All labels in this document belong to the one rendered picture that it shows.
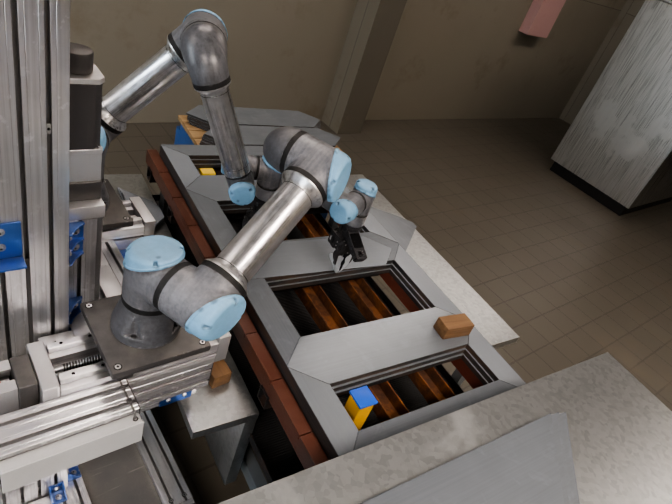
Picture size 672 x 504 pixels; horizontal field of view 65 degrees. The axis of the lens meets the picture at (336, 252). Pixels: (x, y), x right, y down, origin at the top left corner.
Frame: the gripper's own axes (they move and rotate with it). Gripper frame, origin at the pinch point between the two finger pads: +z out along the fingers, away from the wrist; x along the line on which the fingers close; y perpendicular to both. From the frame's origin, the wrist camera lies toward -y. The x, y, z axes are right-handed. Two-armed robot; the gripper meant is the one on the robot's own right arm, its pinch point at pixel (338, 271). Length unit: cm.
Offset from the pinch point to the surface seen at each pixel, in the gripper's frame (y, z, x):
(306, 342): -26.5, 0.8, 27.3
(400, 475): -78, -17, 38
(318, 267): 3.9, 0.7, 6.0
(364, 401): -51, -1, 23
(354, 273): 1.7, 4.2, -9.8
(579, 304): 15, 87, -259
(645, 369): -46, 87, -253
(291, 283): 1.6, 4.3, 17.1
